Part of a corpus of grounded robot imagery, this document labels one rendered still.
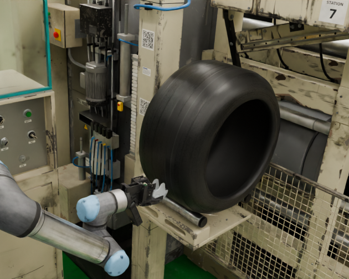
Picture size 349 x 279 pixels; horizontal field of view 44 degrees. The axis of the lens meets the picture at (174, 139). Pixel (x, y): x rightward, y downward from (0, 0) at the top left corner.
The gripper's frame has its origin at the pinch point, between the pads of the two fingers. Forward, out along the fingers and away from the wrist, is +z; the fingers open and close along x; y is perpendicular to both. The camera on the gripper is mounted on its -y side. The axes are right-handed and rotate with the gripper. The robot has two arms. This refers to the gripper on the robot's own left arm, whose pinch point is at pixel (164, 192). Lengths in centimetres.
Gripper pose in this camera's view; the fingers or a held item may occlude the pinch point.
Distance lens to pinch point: 157.2
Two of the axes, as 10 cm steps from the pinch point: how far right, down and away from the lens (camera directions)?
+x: -6.9, -3.4, 6.4
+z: 7.1, -1.3, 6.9
